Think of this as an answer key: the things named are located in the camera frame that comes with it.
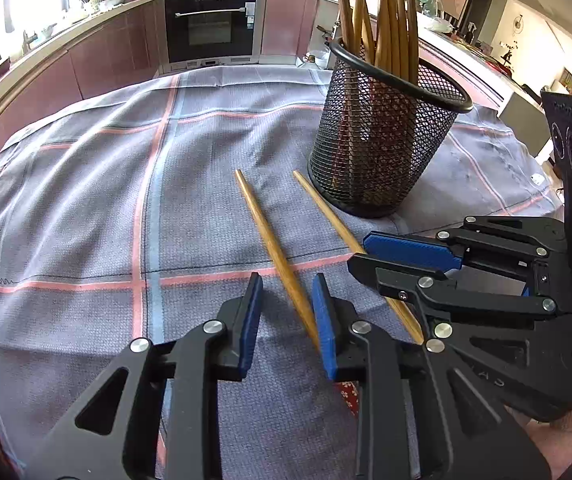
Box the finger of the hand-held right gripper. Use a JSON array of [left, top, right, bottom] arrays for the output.
[[363, 216, 567, 286], [347, 254, 561, 317]]

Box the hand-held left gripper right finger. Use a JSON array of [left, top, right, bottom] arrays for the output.
[[312, 273, 552, 480]]

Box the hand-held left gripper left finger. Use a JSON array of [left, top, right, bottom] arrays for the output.
[[24, 272, 265, 480]]

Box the wooden chopstick red patterned end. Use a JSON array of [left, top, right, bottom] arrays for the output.
[[293, 170, 425, 346], [234, 169, 363, 417]]

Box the black mesh utensil holder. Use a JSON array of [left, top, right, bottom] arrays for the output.
[[307, 37, 474, 219]]

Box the bunch of wooden chopsticks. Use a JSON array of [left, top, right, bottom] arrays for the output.
[[331, 0, 421, 201]]

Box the grey checked tablecloth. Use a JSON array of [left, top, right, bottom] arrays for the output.
[[0, 62, 564, 480]]

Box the pink kitchen counter unit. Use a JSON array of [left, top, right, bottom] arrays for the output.
[[260, 0, 522, 111]]

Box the black built-in oven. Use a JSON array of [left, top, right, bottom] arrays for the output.
[[164, 0, 259, 67]]

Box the pink kitchen cabinet run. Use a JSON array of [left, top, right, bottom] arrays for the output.
[[0, 0, 167, 206]]

